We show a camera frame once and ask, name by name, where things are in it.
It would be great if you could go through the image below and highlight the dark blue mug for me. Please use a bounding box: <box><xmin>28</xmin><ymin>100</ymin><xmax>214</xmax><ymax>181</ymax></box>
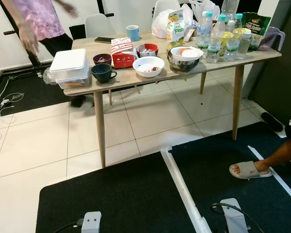
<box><xmin>91</xmin><ymin>63</ymin><xmax>118</xmax><ymax>83</ymax></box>

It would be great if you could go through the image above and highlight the black oval door stopper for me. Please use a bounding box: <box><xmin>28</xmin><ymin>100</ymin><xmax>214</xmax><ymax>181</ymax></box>
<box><xmin>260</xmin><ymin>112</ymin><xmax>285</xmax><ymax>133</ymax></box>

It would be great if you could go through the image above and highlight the person in black shorts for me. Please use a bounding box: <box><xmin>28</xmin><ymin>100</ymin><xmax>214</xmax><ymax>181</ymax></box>
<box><xmin>235</xmin><ymin>109</ymin><xmax>291</xmax><ymax>176</ymax></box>

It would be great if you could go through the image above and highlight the grey steel pillar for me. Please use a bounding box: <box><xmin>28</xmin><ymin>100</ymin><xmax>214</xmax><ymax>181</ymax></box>
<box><xmin>242</xmin><ymin>0</ymin><xmax>291</xmax><ymax>128</ymax></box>

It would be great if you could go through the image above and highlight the white floor tape line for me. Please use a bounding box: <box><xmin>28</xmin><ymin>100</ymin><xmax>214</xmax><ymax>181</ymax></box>
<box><xmin>247</xmin><ymin>145</ymin><xmax>291</xmax><ymax>208</ymax></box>

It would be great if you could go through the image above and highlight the lavender plastic pitcher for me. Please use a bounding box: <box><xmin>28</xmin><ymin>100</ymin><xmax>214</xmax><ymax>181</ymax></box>
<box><xmin>259</xmin><ymin>26</ymin><xmax>286</xmax><ymax>52</ymax></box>

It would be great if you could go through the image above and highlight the small white capped bottle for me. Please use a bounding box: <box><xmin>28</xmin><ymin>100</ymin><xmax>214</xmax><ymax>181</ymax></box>
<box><xmin>237</xmin><ymin>29</ymin><xmax>253</xmax><ymax>60</ymax></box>

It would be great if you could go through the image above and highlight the dark blue floor mat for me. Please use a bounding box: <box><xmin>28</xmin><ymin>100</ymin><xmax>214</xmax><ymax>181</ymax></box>
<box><xmin>169</xmin><ymin>120</ymin><xmax>291</xmax><ymax>233</ymax></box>
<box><xmin>35</xmin><ymin>151</ymin><xmax>200</xmax><ymax>233</ymax></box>

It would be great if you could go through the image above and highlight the teal capped water bottle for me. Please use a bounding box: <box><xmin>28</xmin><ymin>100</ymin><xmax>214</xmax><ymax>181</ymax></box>
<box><xmin>225</xmin><ymin>13</ymin><xmax>245</xmax><ymax>62</ymax></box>
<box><xmin>207</xmin><ymin>15</ymin><xmax>227</xmax><ymax>64</ymax></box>
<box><xmin>197</xmin><ymin>11</ymin><xmax>214</xmax><ymax>53</ymax></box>

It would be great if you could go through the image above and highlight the steel mixing bowl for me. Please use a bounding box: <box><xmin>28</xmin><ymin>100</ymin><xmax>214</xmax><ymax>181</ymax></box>
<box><xmin>166</xmin><ymin>47</ymin><xmax>205</xmax><ymax>73</ymax></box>

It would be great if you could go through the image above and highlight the shallow white bowl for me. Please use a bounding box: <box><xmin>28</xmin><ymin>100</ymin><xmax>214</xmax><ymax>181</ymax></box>
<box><xmin>170</xmin><ymin>46</ymin><xmax>204</xmax><ymax>61</ymax></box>

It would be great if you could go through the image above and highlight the white floor threshold strip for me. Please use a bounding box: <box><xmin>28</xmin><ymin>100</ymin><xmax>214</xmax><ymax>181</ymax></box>
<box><xmin>160</xmin><ymin>150</ymin><xmax>211</xmax><ymax>233</ymax></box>

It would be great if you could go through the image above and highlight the white plastic bag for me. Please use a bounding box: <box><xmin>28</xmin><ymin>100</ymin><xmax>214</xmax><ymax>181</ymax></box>
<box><xmin>189</xmin><ymin>0</ymin><xmax>222</xmax><ymax>24</ymax></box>
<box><xmin>151</xmin><ymin>4</ymin><xmax>197</xmax><ymax>39</ymax></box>

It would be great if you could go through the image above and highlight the white green drink carton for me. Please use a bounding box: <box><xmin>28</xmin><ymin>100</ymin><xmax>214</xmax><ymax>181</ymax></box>
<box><xmin>166</xmin><ymin>10</ymin><xmax>186</xmax><ymax>48</ymax></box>

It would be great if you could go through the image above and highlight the white bowl with dark snacks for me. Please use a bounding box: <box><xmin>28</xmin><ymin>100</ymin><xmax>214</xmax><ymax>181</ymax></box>
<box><xmin>132</xmin><ymin>56</ymin><xmax>165</xmax><ymax>79</ymax></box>

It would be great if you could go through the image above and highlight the red bowl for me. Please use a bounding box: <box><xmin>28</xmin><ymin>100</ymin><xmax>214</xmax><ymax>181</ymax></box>
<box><xmin>136</xmin><ymin>43</ymin><xmax>159</xmax><ymax>58</ymax></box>

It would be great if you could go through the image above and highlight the light wooden table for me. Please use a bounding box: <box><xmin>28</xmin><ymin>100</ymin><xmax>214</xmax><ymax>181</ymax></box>
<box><xmin>63</xmin><ymin>29</ymin><xmax>282</xmax><ymax>169</ymax></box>

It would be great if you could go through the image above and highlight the light blue mug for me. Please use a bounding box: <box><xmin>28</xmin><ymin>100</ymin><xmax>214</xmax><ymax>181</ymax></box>
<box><xmin>126</xmin><ymin>25</ymin><xmax>141</xmax><ymax>42</ymax></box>

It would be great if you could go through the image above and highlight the red and white snack box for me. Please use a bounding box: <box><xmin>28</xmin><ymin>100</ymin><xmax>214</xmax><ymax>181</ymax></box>
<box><xmin>110</xmin><ymin>37</ymin><xmax>137</xmax><ymax>69</ymax></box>

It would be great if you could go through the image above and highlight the small purple bowl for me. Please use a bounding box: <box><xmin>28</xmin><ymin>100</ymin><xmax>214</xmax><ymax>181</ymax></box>
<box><xmin>93</xmin><ymin>53</ymin><xmax>113</xmax><ymax>66</ymax></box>

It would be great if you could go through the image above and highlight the black smartphone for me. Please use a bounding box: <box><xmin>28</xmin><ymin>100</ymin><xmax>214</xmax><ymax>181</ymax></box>
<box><xmin>94</xmin><ymin>36</ymin><xmax>115</xmax><ymax>45</ymax></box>

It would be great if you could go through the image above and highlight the clear container with white lid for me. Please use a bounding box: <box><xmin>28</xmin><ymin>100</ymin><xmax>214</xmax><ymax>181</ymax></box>
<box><xmin>48</xmin><ymin>48</ymin><xmax>91</xmax><ymax>89</ymax></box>

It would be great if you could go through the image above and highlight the black metal stand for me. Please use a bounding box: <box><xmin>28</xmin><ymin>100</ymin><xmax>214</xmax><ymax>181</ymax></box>
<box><xmin>0</xmin><ymin>0</ymin><xmax>44</xmax><ymax>73</ymax></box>

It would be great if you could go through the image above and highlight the black foam floor mat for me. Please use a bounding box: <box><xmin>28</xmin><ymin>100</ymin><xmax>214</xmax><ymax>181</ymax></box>
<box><xmin>0</xmin><ymin>63</ymin><xmax>95</xmax><ymax>116</ymax></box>

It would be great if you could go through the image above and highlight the person in pink shirt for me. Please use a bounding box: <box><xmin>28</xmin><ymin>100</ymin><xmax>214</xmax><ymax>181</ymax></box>
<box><xmin>0</xmin><ymin>0</ymin><xmax>87</xmax><ymax>108</ymax></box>

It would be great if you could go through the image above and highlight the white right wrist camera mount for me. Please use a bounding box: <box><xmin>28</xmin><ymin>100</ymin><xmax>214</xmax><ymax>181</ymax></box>
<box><xmin>219</xmin><ymin>198</ymin><xmax>250</xmax><ymax>233</ymax></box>

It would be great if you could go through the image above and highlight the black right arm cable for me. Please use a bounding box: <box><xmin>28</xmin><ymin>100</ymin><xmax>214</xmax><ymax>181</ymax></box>
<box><xmin>210</xmin><ymin>203</ymin><xmax>265</xmax><ymax>233</ymax></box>

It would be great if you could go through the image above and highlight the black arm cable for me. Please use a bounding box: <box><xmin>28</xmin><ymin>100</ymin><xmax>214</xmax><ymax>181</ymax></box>
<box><xmin>53</xmin><ymin>219</ymin><xmax>85</xmax><ymax>233</ymax></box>
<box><xmin>210</xmin><ymin>203</ymin><xmax>265</xmax><ymax>233</ymax></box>

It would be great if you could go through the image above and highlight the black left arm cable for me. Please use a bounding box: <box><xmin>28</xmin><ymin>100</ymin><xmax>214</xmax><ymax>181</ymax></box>
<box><xmin>53</xmin><ymin>219</ymin><xmax>85</xmax><ymax>233</ymax></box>

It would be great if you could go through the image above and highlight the white floor cable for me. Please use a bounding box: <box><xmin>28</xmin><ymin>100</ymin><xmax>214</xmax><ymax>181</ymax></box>
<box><xmin>0</xmin><ymin>87</ymin><xmax>24</xmax><ymax>118</ymax></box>

